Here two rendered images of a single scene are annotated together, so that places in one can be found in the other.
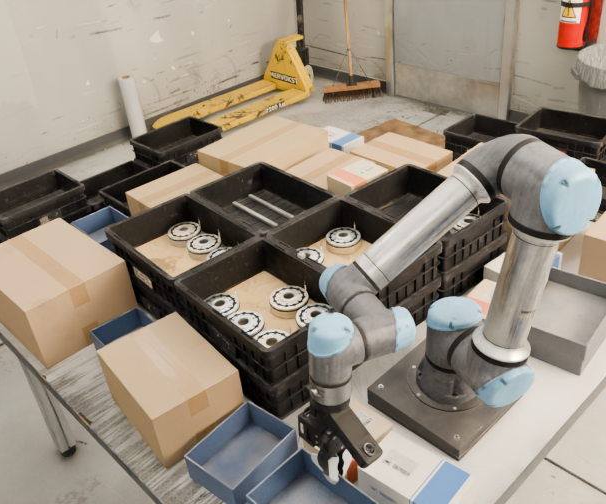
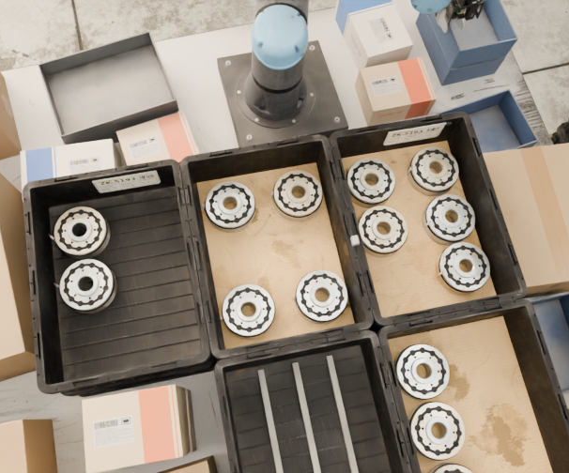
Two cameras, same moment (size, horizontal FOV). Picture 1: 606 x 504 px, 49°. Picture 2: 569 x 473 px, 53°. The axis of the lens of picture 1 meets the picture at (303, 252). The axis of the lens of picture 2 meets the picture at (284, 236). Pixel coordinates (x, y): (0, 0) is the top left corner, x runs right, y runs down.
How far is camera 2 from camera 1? 183 cm
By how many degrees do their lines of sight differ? 74
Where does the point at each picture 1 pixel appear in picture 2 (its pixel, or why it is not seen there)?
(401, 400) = (329, 99)
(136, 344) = not seen: outside the picture
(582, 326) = (110, 72)
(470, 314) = (274, 12)
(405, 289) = (252, 167)
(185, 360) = (529, 198)
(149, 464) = not seen: hidden behind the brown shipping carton
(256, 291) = (404, 286)
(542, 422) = (228, 39)
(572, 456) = not seen: hidden behind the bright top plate
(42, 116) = not seen: outside the picture
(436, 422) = (315, 67)
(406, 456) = (373, 32)
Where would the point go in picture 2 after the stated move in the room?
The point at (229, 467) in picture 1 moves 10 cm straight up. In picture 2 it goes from (491, 142) to (508, 121)
